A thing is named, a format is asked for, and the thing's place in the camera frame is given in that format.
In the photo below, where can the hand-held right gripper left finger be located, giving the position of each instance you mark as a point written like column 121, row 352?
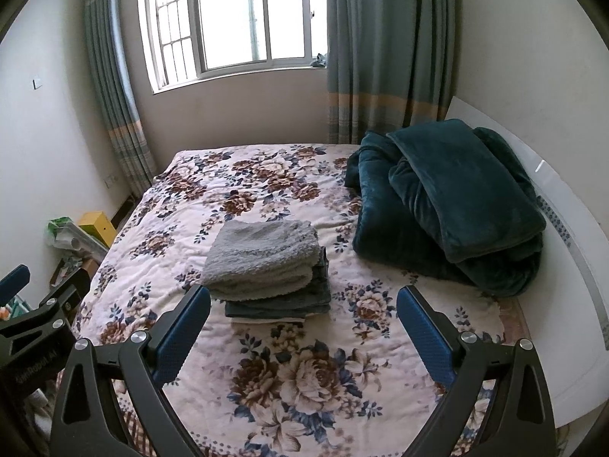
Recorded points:
column 183, row 333

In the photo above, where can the floral printed blanket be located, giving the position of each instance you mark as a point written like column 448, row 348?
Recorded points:
column 285, row 381

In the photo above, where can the green white plastic bag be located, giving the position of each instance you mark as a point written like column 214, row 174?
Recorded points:
column 62, row 231

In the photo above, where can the yellow box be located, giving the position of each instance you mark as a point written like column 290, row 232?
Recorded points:
column 97, row 228

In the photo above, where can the window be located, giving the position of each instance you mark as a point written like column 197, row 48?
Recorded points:
column 228, row 19

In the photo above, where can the small object on windowsill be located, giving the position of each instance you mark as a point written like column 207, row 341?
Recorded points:
column 319, row 60

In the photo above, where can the dark teal plush blanket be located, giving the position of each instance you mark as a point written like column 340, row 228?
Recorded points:
column 452, row 190

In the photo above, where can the teal striped curtain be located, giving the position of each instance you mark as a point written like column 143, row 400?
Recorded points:
column 380, row 57
column 114, row 104

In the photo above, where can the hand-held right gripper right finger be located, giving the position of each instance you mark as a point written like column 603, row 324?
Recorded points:
column 426, row 338

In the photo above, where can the beige bed sheet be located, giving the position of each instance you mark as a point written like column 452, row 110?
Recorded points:
column 511, row 319

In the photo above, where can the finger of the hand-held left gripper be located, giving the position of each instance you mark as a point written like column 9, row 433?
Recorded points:
column 64, row 295
column 14, row 283

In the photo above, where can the grey fluffy pants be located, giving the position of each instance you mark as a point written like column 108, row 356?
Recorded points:
column 261, row 257

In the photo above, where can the dark grey folded garment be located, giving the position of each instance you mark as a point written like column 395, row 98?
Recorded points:
column 285, row 305

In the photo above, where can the white wall switch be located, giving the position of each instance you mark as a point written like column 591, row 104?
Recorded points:
column 37, row 83

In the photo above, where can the wall outlet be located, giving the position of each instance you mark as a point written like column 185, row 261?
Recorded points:
column 110, row 181

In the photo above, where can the white headboard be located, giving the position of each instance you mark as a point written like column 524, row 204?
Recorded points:
column 571, row 271

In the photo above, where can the brown cardboard box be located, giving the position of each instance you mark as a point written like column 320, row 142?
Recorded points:
column 81, row 271

